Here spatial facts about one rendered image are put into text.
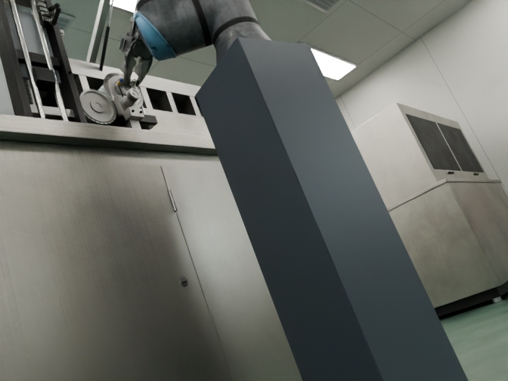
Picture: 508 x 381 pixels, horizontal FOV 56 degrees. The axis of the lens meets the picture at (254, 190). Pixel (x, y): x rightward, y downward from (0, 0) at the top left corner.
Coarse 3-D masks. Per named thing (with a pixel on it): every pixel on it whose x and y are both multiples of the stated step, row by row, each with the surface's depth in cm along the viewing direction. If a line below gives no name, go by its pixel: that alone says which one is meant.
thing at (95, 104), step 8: (80, 96) 146; (88, 96) 149; (96, 96) 151; (104, 96) 153; (88, 104) 147; (96, 104) 149; (104, 104) 152; (112, 104) 153; (88, 112) 146; (96, 112) 148; (104, 112) 150; (112, 112) 152; (96, 120) 146; (104, 120) 148
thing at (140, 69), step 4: (140, 60) 161; (144, 60) 159; (140, 64) 159; (144, 64) 159; (136, 68) 163; (140, 68) 160; (144, 68) 160; (136, 72) 163; (140, 72) 160; (144, 72) 160; (140, 76) 160; (144, 76) 161; (140, 80) 160; (136, 84) 161
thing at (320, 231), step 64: (256, 64) 94; (256, 128) 93; (320, 128) 95; (256, 192) 95; (320, 192) 87; (256, 256) 98; (320, 256) 83; (384, 256) 89; (320, 320) 85; (384, 320) 81
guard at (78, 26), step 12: (60, 0) 186; (72, 0) 189; (84, 0) 193; (96, 0) 196; (24, 12) 179; (60, 12) 188; (72, 12) 192; (84, 12) 195; (96, 12) 198; (60, 24) 191; (72, 24) 194; (84, 24) 197; (96, 24) 201; (72, 36) 196; (84, 36) 200; (72, 48) 198; (84, 48) 202; (84, 60) 204
